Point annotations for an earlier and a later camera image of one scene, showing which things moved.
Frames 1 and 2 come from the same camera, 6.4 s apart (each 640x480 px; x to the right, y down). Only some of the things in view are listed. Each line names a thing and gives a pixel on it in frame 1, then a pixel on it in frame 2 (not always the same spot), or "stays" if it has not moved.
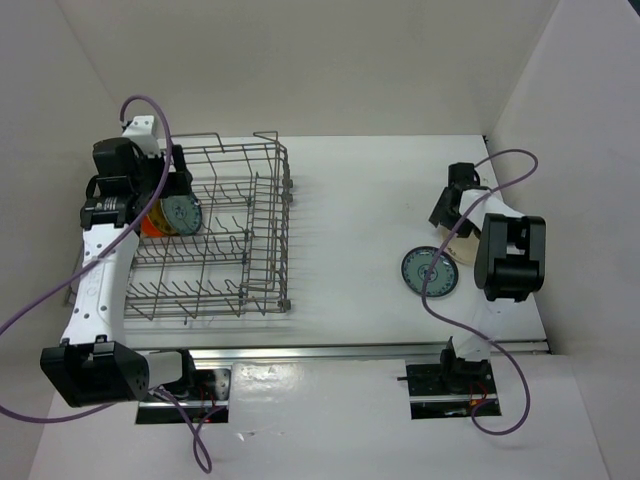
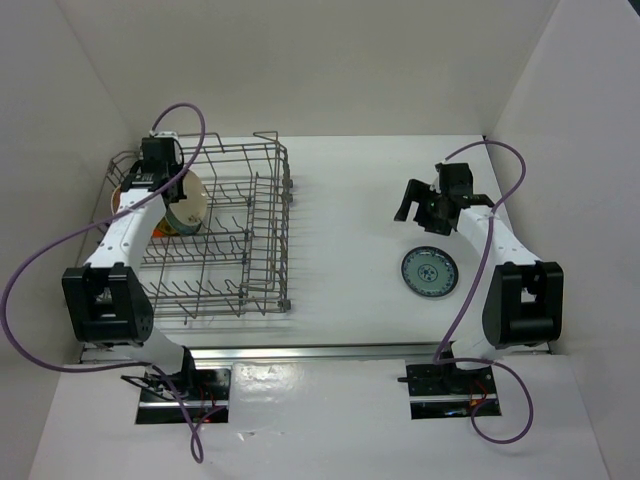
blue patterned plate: x=415 y=265 stays
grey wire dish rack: x=235 y=264 stays
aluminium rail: x=420 y=352 stays
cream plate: x=464 y=249 to x=191 y=210
